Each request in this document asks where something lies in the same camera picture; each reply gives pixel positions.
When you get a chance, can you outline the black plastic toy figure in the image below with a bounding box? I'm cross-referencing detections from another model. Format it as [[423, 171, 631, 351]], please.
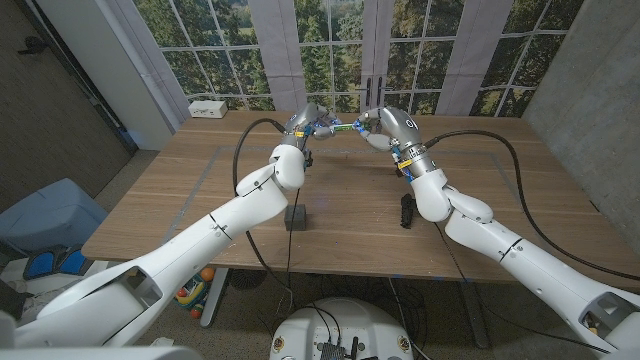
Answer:
[[399, 193, 417, 230]]

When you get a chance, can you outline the grey-blue storage bin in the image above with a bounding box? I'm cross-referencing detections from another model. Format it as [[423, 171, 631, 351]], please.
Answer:
[[0, 178, 109, 254]]

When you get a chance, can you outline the blue black foot pedal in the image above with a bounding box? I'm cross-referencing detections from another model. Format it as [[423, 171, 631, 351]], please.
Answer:
[[22, 244, 94, 281]]

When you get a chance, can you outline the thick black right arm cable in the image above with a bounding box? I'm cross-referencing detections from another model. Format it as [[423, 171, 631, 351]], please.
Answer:
[[424, 129, 640, 282]]

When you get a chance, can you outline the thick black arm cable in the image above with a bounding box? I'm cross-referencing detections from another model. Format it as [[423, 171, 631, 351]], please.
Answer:
[[232, 118, 295, 302], [424, 129, 640, 282]]

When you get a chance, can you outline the teal basket of toys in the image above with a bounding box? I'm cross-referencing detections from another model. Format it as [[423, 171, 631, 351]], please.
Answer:
[[173, 267, 216, 320]]

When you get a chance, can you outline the white power strip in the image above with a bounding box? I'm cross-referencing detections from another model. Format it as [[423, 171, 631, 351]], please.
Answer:
[[188, 100, 229, 120]]

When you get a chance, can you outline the white table leg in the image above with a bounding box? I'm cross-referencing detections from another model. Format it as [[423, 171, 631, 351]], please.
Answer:
[[199, 267, 230, 329]]

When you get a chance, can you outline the printed window forest backdrop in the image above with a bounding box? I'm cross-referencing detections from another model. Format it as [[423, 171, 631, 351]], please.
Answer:
[[107, 0, 586, 119]]

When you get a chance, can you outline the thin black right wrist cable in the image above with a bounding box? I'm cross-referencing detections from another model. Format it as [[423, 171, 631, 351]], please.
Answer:
[[433, 222, 470, 282]]

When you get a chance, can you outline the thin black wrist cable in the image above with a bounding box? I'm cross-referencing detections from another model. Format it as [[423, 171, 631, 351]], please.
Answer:
[[286, 187, 302, 294], [433, 222, 470, 282]]

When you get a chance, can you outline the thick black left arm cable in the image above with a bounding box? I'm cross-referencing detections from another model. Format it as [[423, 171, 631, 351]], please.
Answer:
[[232, 118, 295, 302]]

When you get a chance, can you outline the round black floor fan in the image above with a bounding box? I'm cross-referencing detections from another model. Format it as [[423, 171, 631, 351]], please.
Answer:
[[228, 268, 269, 291]]

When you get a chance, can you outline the dark grey cube block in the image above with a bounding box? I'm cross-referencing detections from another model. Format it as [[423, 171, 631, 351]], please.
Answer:
[[284, 203, 308, 232]]

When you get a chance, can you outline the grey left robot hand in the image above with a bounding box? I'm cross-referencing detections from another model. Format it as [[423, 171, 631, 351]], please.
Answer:
[[283, 102, 341, 146]]

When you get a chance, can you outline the white robot torso base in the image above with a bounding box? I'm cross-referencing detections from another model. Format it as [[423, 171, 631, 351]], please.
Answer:
[[269, 298, 415, 360]]

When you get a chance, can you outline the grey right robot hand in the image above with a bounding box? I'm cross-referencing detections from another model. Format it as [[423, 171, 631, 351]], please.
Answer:
[[352, 106, 434, 175]]

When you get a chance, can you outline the black door handle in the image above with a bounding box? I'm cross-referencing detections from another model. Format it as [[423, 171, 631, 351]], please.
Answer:
[[17, 35, 49, 55]]

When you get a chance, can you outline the thin black left wrist cable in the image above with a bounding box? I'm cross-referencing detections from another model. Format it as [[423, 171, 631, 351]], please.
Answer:
[[286, 187, 302, 294]]

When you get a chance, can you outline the beige white sneaker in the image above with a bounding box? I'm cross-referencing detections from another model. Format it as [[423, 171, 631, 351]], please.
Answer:
[[17, 285, 71, 321]]

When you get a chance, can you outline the grey table leg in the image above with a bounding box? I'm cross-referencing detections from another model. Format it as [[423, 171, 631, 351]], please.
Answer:
[[459, 279, 491, 350]]

